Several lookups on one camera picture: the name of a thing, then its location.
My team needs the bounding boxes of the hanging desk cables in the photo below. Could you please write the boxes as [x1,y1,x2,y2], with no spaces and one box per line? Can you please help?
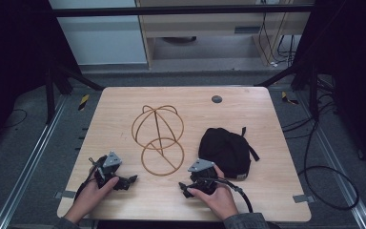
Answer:
[257,0,298,69]

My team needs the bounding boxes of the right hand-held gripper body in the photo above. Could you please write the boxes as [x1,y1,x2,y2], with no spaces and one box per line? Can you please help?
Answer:
[187,157,219,196]

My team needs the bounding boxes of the black curtain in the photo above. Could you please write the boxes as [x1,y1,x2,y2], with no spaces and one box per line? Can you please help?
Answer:
[290,0,366,179]
[0,0,84,160]

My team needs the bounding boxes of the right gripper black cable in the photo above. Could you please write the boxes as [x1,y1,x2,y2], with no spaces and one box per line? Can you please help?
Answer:
[203,177,254,214]

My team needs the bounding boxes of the black metal stand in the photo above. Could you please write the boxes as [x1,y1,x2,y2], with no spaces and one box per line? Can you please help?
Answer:
[254,61,321,120]
[43,58,105,126]

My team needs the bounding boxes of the yellow black tape strip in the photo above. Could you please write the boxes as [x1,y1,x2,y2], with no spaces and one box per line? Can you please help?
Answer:
[77,94,91,112]
[280,91,299,106]

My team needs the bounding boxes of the aluminium floor rail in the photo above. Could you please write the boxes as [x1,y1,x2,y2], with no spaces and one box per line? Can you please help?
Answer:
[294,90,366,229]
[0,94,70,229]

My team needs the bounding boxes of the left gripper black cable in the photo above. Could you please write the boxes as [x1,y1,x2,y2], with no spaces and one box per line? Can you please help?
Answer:
[73,156,102,202]

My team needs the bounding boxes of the black horizontal bar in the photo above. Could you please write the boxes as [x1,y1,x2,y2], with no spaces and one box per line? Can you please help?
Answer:
[51,4,315,18]

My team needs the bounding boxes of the person's left hand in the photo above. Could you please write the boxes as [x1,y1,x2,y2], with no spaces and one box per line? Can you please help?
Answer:
[64,176,121,224]

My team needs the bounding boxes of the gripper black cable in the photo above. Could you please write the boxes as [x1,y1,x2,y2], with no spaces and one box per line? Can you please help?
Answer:
[73,156,102,202]
[203,177,254,214]

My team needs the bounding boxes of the white cabinet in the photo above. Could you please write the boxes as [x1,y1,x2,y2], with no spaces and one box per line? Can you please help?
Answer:
[48,0,149,66]

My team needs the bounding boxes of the person's right hand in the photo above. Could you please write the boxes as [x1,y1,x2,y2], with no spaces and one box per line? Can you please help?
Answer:
[186,163,240,221]

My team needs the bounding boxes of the grey metal table bracket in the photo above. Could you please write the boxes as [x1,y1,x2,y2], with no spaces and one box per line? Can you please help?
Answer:
[292,194,316,204]
[54,190,77,200]

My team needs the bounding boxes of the looped black floor cable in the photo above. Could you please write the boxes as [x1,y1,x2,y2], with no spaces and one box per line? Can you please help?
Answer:
[280,94,360,212]

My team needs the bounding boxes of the light wooden desk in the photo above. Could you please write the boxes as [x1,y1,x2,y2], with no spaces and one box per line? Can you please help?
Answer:
[134,0,316,69]

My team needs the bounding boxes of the wire hat stand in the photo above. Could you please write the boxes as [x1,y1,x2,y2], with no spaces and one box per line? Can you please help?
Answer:
[131,104,186,177]

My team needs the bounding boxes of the thin black floor cable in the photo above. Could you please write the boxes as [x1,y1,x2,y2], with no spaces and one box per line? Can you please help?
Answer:
[1,108,29,130]

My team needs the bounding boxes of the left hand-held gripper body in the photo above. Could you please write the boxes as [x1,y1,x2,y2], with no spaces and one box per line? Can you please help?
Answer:
[88,151,124,191]

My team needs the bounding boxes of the black cap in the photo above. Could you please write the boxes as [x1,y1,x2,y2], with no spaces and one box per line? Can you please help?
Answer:
[197,126,261,181]

